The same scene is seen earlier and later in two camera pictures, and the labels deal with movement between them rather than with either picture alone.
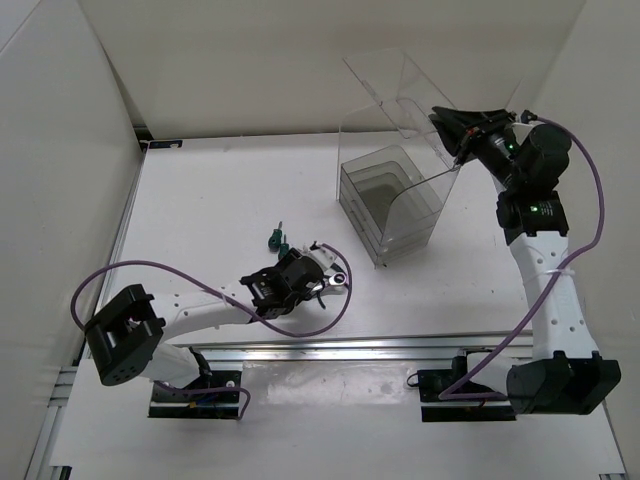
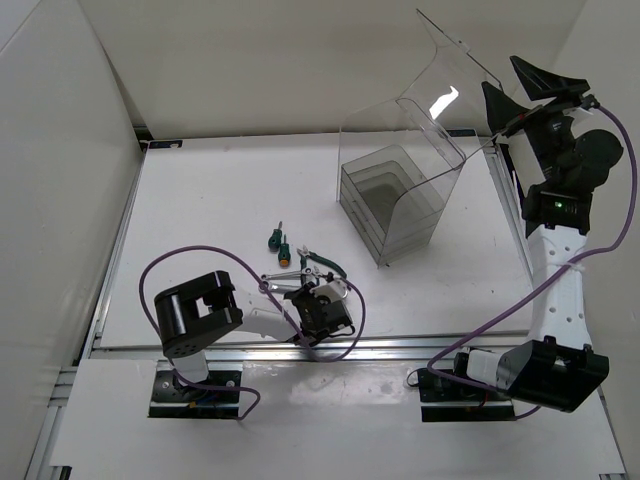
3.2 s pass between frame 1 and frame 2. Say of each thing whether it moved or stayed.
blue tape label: stayed
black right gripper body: moved
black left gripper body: moved
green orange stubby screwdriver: stayed
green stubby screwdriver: stayed
